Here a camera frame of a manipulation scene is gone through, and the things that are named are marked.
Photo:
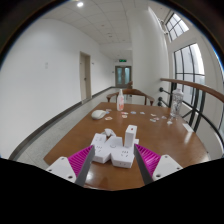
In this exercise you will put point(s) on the white block charger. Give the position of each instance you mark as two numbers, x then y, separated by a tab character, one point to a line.
130	136

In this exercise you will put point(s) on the small flat paper card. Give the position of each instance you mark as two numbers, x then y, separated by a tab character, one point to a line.
157	118
108	118
124	113
124	116
142	113
164	117
169	122
133	112
153	115
152	120
109	110

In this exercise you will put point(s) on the white zigzag power strip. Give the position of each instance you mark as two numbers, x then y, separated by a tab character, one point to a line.
111	150

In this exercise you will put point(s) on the sanitizer bottle with red label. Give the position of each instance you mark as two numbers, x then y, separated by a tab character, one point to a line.
120	101

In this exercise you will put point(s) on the white computer mouse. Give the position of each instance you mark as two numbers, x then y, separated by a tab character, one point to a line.
98	114

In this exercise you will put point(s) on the wooden handrail with black posts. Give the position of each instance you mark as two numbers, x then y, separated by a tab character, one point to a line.
200	87

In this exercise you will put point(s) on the brown wooden chair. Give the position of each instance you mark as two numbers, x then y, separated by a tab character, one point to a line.
133	91

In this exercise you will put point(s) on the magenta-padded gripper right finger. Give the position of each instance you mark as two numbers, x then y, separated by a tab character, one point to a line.
166	166

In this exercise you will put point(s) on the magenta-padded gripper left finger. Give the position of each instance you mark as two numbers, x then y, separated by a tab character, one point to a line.
60	166

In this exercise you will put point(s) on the tall black-framed window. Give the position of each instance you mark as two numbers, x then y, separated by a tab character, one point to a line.
188	63

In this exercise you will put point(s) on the small high window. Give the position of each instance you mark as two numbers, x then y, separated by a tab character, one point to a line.
176	27

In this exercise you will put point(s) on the round ceiling light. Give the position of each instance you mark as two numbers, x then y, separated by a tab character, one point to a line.
80	4

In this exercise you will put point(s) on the green exit sign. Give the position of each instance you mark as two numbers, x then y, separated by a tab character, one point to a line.
122	60

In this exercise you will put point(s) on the clear plastic drink bottle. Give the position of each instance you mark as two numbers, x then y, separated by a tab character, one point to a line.
176	104

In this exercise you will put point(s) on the beige single door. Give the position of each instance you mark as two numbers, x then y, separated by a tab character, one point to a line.
85	76

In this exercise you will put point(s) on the grey glazed double door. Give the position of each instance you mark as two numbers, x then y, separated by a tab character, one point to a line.
123	76

